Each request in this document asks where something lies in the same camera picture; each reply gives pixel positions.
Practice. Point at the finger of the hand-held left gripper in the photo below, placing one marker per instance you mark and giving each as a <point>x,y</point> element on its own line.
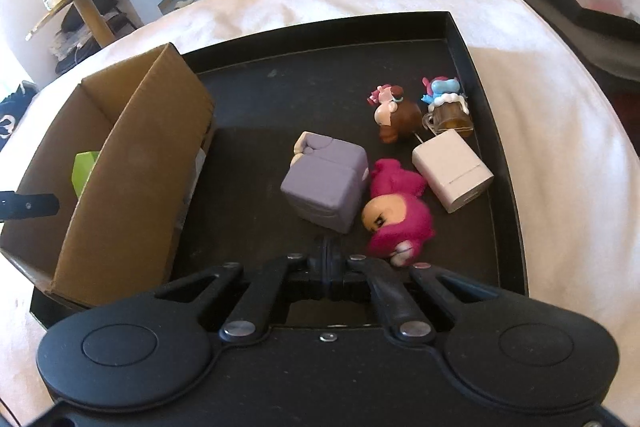
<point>30,205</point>

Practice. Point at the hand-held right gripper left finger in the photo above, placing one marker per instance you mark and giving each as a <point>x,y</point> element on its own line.
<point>315,268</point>

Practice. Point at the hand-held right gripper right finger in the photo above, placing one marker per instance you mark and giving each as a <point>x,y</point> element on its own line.
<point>341,272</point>

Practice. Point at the green hexagonal block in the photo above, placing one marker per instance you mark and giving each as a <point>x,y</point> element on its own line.
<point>84,172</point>

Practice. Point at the purple cube toy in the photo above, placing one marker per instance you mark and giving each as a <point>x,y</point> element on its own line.
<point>320,187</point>

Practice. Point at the red plush toy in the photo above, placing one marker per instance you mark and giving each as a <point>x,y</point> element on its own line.
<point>400,202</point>

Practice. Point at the brown cardboard box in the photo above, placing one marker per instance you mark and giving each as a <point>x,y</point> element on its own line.
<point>145,147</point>

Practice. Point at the white charger block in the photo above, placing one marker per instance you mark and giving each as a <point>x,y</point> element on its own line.
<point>450,169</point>

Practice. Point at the brown monkey figurine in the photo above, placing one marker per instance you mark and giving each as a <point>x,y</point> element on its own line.
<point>400,117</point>

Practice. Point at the blue figurine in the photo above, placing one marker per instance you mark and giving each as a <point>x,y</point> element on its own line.
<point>447,107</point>

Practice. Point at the black printed garment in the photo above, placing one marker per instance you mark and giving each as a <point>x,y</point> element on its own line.
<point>15,112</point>

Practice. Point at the pile of clothes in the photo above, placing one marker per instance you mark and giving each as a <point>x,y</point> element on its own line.
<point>75,47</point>

